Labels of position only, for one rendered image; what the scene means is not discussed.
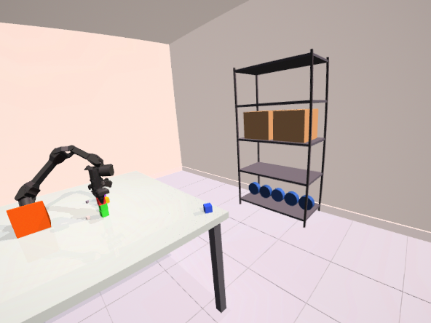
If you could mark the small blue block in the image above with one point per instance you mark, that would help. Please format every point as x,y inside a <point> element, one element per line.
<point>207,208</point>

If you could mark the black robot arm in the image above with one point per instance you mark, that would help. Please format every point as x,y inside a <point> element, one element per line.
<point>28,192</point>

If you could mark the green block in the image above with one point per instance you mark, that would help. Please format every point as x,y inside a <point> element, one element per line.
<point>104,213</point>
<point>103,207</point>

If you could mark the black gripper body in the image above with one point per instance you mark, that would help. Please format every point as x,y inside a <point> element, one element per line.
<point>95,186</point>

